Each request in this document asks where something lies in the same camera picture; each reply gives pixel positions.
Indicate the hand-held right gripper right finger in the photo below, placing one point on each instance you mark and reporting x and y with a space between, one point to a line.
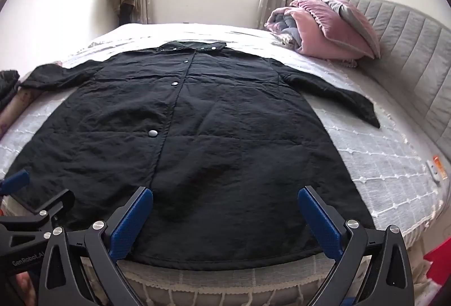
320 221

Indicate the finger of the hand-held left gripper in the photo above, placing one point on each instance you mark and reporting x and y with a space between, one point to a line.
53 205
16 181

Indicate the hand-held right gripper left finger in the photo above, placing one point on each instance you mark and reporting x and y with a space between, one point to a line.
131 221

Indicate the black long coat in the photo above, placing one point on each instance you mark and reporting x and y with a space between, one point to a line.
218 136

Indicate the dark clothes pile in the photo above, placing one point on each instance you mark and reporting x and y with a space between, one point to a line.
7 87

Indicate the bed with grey quilted cover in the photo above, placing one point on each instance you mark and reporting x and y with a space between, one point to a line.
370 158

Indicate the red cloth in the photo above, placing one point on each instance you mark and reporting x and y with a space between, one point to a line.
440 263

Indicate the orange mattress label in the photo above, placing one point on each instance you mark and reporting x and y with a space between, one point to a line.
437 166

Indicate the pink velvet pillow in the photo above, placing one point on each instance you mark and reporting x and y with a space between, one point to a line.
334 36

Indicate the hanging dark garment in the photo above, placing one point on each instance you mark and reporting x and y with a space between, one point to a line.
125 15

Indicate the folded pink and blue quilt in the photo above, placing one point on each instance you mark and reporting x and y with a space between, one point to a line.
282 24

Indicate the grey pillow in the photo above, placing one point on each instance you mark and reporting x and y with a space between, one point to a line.
356 17

